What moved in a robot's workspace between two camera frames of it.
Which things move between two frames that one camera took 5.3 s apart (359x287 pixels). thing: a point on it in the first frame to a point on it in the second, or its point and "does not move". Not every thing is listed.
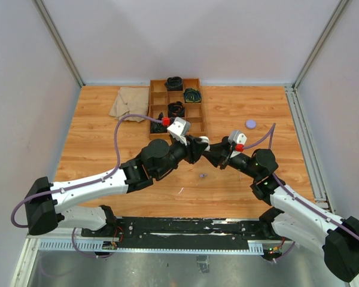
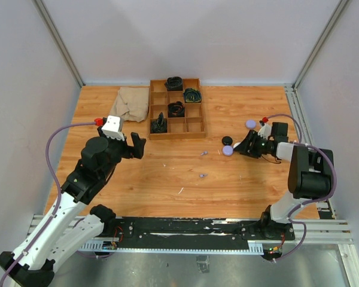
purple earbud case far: (251, 124) does not move
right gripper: (219, 149) to (245, 148)
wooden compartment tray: (185, 103) does not move
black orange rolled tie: (176, 109) does not move
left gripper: (194, 149) to (136, 150)
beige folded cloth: (130, 101) does not move
